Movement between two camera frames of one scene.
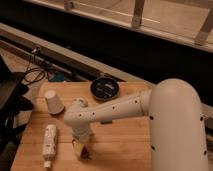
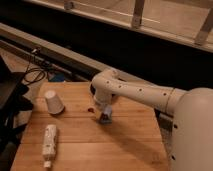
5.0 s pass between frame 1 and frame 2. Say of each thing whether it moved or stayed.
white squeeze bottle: stayed
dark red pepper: moved
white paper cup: stayed
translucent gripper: moved
